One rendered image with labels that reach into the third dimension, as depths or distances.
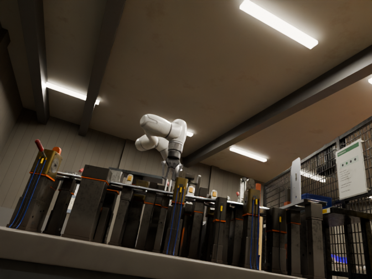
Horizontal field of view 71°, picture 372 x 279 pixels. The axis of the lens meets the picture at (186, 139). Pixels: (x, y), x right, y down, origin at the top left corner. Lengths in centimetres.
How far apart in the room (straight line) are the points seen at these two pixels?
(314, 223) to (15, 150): 747
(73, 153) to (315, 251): 725
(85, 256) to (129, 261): 7
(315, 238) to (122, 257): 87
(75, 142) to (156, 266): 757
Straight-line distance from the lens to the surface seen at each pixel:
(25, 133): 813
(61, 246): 50
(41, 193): 137
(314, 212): 122
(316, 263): 121
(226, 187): 931
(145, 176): 178
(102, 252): 50
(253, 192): 130
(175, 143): 152
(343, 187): 180
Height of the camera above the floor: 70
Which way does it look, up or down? 24 degrees up
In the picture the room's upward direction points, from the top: 10 degrees clockwise
